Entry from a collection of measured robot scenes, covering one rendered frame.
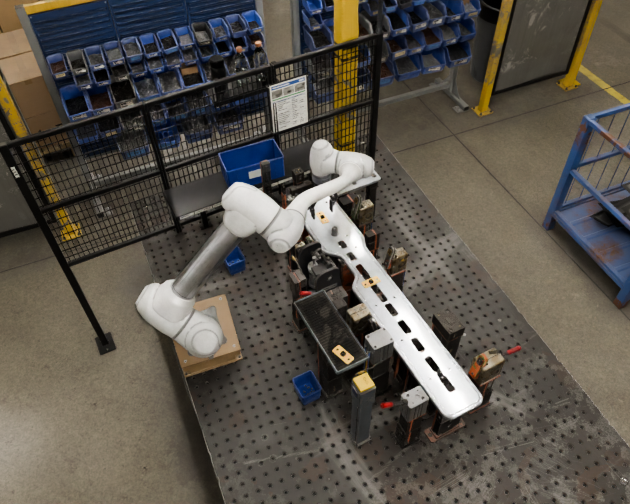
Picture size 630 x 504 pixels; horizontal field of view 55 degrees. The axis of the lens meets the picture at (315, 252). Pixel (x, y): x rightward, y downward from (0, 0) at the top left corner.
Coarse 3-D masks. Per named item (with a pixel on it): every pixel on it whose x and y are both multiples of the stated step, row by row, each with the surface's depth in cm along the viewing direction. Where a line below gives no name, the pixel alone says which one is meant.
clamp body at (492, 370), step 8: (488, 352) 237; (496, 352) 240; (488, 360) 235; (496, 360) 235; (504, 360) 235; (488, 368) 233; (496, 368) 236; (480, 376) 236; (488, 376) 238; (496, 376) 243; (480, 384) 240; (488, 384) 250; (480, 392) 248; (488, 392) 253; (488, 400) 259
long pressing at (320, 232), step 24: (336, 216) 298; (336, 240) 287; (360, 240) 287; (360, 264) 277; (360, 288) 268; (384, 288) 267; (384, 312) 259; (408, 312) 258; (408, 336) 250; (432, 336) 250; (408, 360) 243; (432, 384) 235; (456, 384) 235; (456, 408) 228
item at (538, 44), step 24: (504, 0) 443; (528, 0) 453; (552, 0) 465; (576, 0) 474; (600, 0) 480; (504, 24) 456; (528, 24) 470; (552, 24) 483; (576, 24) 492; (504, 48) 476; (528, 48) 489; (552, 48) 502; (576, 48) 513; (504, 72) 497; (528, 72) 510; (552, 72) 524
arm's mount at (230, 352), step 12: (204, 300) 268; (216, 300) 269; (228, 312) 271; (228, 324) 271; (228, 336) 271; (180, 348) 267; (228, 348) 272; (240, 348) 273; (180, 360) 267; (192, 360) 268; (204, 360) 269; (216, 360) 274; (228, 360) 277; (192, 372) 274
